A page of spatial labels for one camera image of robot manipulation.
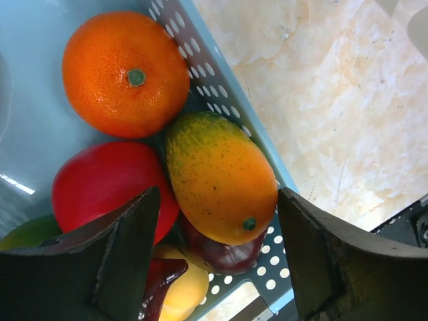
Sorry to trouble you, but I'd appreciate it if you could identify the light blue plastic basket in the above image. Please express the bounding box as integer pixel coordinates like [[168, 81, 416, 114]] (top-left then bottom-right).
[[0, 0, 300, 321]]

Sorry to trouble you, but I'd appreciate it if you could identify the orange tangerine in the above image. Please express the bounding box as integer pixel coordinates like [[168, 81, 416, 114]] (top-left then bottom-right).
[[62, 11, 190, 138]]

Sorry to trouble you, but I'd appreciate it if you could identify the yellow peach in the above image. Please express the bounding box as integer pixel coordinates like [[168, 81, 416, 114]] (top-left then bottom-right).
[[154, 245, 209, 320]]

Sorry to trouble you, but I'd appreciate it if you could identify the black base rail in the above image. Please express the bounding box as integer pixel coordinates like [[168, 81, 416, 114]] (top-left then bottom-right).
[[371, 195, 427, 248]]

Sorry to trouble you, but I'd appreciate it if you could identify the small orange mango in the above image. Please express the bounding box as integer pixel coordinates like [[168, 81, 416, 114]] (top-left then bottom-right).
[[165, 111, 278, 245]]

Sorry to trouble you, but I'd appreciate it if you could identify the dark red apple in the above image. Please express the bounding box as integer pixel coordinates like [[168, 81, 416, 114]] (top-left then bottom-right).
[[176, 213, 266, 275]]

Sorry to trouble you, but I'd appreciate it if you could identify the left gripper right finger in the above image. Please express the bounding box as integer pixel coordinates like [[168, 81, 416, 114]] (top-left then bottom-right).
[[278, 188, 427, 320]]

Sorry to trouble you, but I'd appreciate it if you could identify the small dark red fruit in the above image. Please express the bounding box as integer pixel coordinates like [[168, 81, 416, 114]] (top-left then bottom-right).
[[138, 258, 189, 321]]

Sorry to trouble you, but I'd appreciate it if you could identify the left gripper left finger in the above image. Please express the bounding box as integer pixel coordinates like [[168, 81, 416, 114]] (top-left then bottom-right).
[[1, 187, 161, 320]]

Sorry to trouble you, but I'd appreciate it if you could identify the green yellow mango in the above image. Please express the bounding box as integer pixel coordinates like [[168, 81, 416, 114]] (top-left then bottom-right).
[[1, 215, 62, 251]]

